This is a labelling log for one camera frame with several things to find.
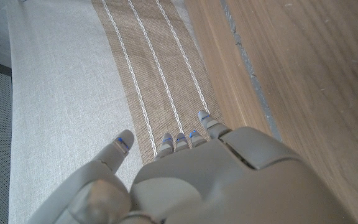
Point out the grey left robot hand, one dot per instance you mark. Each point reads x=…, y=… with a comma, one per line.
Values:
x=228, y=180

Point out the grey tape outline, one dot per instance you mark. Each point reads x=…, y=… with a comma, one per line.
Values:
x=247, y=65

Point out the beige striped cloth backdrop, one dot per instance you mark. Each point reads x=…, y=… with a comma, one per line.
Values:
x=73, y=93

